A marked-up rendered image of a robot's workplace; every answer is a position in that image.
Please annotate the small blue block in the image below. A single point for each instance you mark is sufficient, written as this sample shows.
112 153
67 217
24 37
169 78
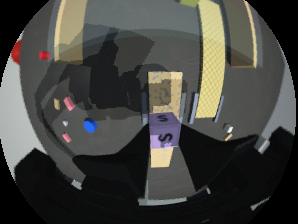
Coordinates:
89 125

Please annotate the purple cube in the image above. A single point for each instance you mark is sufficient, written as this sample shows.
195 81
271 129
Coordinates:
165 130

